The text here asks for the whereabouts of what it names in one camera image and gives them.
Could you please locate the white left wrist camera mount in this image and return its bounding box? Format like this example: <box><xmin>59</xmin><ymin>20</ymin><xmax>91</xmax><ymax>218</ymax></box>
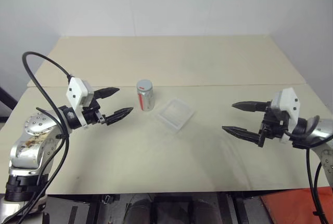
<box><xmin>66</xmin><ymin>77</ymin><xmax>95</xmax><ymax>129</ymax></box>

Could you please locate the orange red sheet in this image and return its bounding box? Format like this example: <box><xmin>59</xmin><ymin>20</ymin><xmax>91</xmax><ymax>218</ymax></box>
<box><xmin>260</xmin><ymin>185</ymin><xmax>333</xmax><ymax>224</ymax></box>

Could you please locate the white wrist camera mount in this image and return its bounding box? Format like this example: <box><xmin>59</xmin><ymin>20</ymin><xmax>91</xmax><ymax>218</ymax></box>
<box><xmin>66</xmin><ymin>77</ymin><xmax>95</xmax><ymax>129</ymax></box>
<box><xmin>270</xmin><ymin>87</ymin><xmax>301</xmax><ymax>144</ymax></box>

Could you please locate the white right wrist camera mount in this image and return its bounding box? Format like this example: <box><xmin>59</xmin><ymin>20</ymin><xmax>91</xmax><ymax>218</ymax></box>
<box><xmin>270</xmin><ymin>87</ymin><xmax>301</xmax><ymax>144</ymax></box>

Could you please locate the clear plastic container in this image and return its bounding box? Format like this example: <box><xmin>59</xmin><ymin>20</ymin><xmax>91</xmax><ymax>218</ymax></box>
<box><xmin>156</xmin><ymin>98</ymin><xmax>196</xmax><ymax>133</ymax></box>

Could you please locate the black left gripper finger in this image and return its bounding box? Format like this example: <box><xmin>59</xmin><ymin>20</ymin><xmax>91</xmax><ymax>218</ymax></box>
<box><xmin>93</xmin><ymin>86</ymin><xmax>121</xmax><ymax>102</ymax></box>
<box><xmin>105</xmin><ymin>107</ymin><xmax>134</xmax><ymax>127</ymax></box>

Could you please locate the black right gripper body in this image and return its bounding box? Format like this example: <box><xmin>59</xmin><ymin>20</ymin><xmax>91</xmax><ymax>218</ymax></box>
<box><xmin>259</xmin><ymin>106</ymin><xmax>290</xmax><ymax>141</ymax></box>

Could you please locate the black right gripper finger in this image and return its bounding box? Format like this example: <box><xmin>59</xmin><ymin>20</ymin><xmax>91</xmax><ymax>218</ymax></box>
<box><xmin>221</xmin><ymin>126</ymin><xmax>267</xmax><ymax>148</ymax></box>
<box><xmin>231</xmin><ymin>100</ymin><xmax>272</xmax><ymax>113</ymax></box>

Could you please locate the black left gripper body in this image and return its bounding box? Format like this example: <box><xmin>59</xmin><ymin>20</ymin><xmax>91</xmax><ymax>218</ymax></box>
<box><xmin>82</xmin><ymin>98</ymin><xmax>107</xmax><ymax>127</ymax></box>

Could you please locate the silver red drink can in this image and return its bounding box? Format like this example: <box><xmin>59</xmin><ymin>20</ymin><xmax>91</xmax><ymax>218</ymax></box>
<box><xmin>136</xmin><ymin>90</ymin><xmax>155</xmax><ymax>112</ymax></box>

